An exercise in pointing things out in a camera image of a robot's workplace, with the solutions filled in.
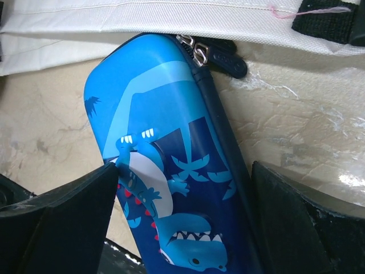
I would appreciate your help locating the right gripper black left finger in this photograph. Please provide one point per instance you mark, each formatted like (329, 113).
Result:
(62, 230)

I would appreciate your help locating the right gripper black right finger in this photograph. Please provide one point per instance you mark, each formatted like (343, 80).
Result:
(305, 230)

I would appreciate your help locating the blue shark pencil case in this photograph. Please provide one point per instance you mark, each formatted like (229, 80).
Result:
(183, 184)

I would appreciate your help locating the beige canvas backpack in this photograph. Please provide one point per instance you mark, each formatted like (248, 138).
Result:
(36, 35)

